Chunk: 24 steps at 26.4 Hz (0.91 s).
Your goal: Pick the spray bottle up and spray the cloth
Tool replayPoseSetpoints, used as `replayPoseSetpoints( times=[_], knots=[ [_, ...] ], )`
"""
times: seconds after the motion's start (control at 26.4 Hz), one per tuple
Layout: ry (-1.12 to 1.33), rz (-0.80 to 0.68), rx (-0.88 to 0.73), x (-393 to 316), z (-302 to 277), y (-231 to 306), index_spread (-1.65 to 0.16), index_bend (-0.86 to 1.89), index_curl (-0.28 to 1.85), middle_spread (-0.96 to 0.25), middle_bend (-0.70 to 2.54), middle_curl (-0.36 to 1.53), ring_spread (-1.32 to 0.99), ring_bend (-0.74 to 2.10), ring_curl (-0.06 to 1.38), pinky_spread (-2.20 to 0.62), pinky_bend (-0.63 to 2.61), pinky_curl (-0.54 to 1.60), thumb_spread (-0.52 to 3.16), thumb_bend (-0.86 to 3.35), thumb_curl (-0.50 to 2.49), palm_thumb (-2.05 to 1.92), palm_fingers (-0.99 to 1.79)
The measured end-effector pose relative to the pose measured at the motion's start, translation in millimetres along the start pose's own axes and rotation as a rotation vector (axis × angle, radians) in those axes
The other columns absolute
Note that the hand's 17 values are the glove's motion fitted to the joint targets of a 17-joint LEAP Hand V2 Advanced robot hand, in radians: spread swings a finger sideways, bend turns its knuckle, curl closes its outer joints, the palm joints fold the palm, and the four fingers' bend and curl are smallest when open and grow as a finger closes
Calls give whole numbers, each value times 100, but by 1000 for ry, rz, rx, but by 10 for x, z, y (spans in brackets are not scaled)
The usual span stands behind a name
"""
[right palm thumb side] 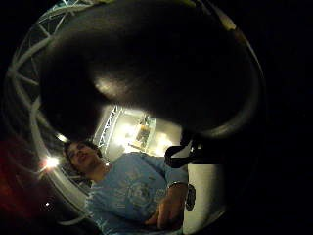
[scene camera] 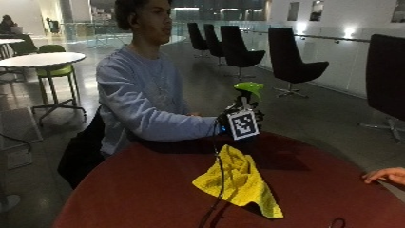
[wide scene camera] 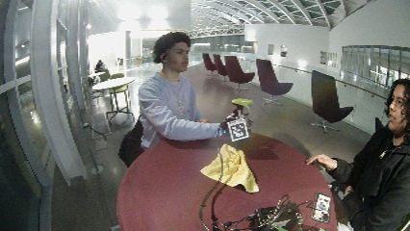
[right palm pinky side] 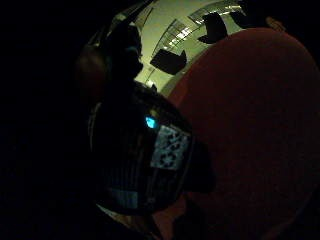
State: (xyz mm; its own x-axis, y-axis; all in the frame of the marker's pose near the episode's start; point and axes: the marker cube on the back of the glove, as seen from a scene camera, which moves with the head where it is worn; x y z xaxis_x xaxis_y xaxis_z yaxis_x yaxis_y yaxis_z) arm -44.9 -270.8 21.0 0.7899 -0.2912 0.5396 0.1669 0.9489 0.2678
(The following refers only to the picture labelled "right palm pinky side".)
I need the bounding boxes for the white black-patterned marker label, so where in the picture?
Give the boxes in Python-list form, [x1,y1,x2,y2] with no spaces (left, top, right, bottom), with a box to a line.
[149,124,192,171]

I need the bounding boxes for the black ceiling panel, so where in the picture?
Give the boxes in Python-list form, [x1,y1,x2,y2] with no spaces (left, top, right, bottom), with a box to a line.
[149,48,188,76]
[229,9,268,30]
[197,12,229,45]

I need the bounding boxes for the the person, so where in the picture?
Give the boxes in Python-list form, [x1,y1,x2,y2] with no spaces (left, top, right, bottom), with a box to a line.
[75,20,148,103]

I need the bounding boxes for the ceiling light strip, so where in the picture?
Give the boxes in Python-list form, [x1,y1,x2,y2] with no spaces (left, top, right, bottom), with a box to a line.
[151,1,243,58]

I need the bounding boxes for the red round table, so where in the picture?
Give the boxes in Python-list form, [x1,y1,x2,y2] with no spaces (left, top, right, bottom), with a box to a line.
[153,27,320,240]

